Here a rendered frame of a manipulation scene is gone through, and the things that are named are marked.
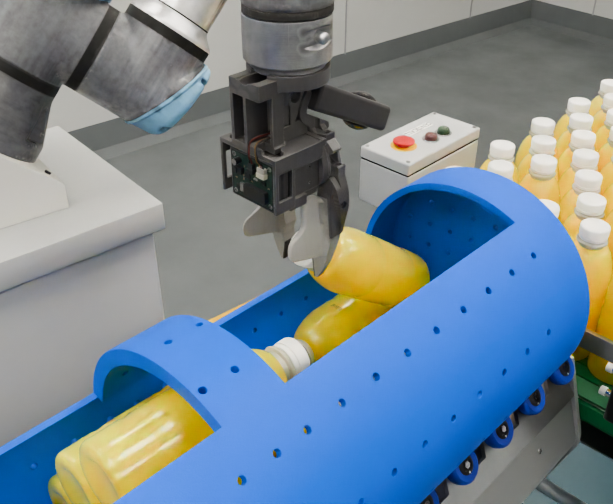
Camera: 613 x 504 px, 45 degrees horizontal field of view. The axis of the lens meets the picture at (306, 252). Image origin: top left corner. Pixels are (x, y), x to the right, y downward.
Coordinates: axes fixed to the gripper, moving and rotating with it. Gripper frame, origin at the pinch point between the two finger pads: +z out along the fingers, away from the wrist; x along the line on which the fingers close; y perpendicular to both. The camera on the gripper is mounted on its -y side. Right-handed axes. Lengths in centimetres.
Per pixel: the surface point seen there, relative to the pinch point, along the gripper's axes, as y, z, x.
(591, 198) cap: -49, 11, 8
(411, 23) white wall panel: -342, 99, -242
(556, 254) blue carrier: -21.6, 3.0, 16.3
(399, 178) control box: -41.5, 14.7, -19.8
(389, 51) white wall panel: -322, 113, -242
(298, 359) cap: 8.3, 4.5, 7.2
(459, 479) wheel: -7.0, 25.7, 17.1
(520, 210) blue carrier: -21.5, -0.5, 11.4
